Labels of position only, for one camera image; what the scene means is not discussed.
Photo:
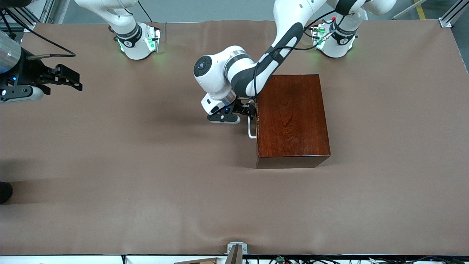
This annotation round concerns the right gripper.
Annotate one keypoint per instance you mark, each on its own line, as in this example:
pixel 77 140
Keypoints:
pixel 28 73

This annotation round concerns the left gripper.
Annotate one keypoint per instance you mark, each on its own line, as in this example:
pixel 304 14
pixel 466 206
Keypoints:
pixel 240 107

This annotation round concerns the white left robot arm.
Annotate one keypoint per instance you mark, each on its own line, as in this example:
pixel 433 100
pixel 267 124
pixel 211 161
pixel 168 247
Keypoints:
pixel 220 73

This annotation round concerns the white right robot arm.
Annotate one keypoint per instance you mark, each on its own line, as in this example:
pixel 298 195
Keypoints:
pixel 133 40

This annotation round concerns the dark red wooden cabinet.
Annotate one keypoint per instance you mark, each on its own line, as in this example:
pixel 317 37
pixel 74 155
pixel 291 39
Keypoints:
pixel 293 117

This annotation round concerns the brown table mat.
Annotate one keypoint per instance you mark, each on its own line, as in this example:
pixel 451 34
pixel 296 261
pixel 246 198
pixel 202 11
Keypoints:
pixel 146 183

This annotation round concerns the black rounded object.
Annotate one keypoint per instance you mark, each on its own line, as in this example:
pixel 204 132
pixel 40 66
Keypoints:
pixel 4 192

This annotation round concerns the tan wooden board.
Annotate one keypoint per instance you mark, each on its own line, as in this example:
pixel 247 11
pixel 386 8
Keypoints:
pixel 201 261

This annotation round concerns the thin grey metal bar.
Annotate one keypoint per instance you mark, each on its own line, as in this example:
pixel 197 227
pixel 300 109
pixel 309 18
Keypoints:
pixel 406 10

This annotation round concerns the aluminium frame profile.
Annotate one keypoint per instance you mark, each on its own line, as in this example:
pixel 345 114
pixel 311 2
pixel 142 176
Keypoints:
pixel 449 18
pixel 47 9

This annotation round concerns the grey metal bracket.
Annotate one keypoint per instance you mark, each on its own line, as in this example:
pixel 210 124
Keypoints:
pixel 231 245

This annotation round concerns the grey mounting post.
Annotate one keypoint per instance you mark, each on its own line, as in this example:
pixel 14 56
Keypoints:
pixel 236 256

